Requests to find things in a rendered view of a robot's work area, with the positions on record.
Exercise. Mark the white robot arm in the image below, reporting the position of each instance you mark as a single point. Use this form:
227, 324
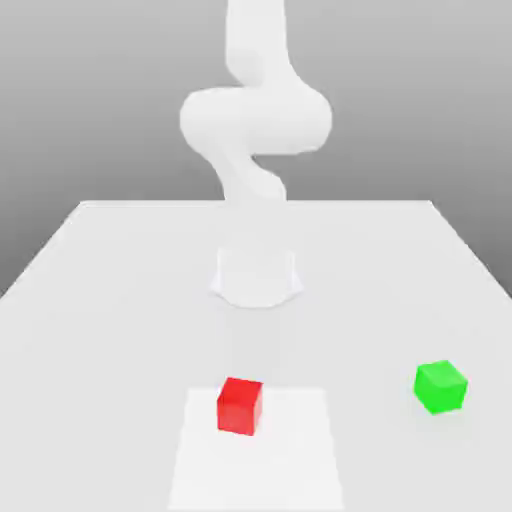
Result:
256, 120

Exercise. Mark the small red cube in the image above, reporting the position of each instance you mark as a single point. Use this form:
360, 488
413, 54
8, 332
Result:
239, 408

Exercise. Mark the small green cube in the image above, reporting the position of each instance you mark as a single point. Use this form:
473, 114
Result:
440, 387

